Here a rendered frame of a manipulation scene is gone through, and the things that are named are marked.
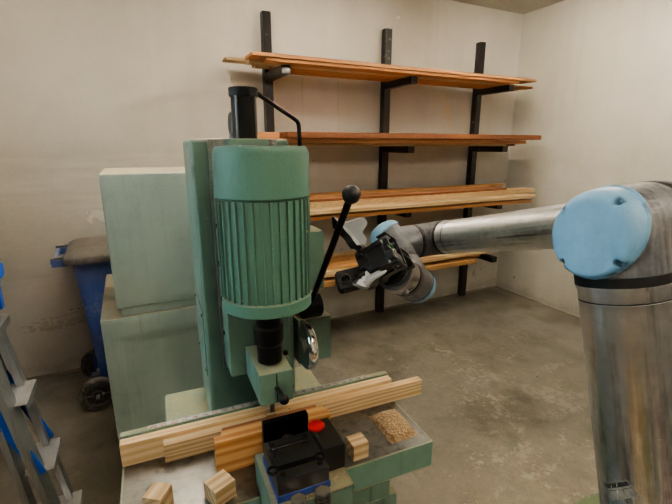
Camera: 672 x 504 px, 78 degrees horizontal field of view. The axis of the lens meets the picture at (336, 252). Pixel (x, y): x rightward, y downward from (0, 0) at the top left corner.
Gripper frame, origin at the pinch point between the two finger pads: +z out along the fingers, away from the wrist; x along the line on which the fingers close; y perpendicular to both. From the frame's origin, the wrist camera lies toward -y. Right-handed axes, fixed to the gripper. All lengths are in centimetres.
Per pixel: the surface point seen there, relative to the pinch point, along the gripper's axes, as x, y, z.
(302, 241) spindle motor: -2.2, -3.9, 5.8
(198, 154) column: -30.8, -18.0, 13.1
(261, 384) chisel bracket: 15.9, -26.1, -2.0
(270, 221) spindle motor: -4.0, -4.5, 13.4
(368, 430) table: 28.4, -18.5, -24.9
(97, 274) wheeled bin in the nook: -98, -164, -53
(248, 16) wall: -252, -46, -89
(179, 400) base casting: 3, -71, -20
